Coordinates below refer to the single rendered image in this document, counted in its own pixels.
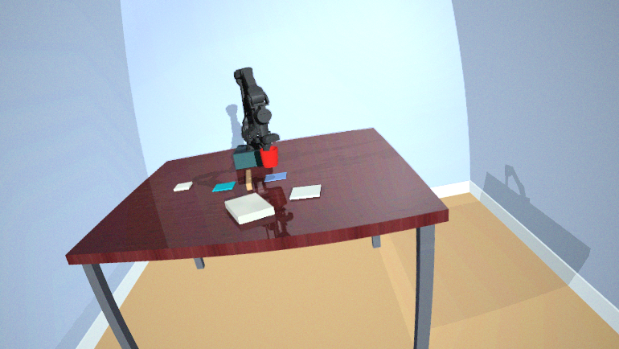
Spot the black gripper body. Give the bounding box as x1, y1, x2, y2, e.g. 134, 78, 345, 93
252, 121, 280, 144

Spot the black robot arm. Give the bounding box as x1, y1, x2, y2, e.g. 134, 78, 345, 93
233, 67, 272, 152

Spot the white flat rectangular pad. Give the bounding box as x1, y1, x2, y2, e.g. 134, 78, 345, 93
290, 185, 321, 200

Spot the white flat box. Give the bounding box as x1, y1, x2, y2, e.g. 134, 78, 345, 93
224, 193, 275, 224

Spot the red cup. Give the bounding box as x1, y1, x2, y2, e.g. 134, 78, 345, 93
260, 146, 278, 168

